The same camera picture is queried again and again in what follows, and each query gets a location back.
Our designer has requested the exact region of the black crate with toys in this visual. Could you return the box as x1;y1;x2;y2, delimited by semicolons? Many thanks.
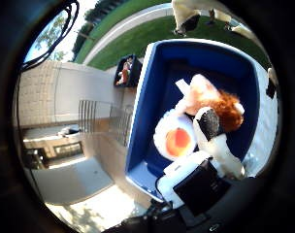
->
113;53;143;88

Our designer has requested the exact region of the thin black cable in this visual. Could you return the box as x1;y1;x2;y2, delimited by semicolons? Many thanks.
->
19;0;81;74

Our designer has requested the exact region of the fried egg plush toy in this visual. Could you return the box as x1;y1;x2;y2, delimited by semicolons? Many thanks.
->
152;108;199;162

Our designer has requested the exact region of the person in teal shirt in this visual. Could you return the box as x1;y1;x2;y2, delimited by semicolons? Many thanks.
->
171;0;234;37

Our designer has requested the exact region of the metal wire rack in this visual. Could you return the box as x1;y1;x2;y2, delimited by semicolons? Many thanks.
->
78;99;134;147

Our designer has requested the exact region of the blue plastic container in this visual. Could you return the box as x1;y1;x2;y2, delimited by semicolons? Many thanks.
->
124;38;262;202

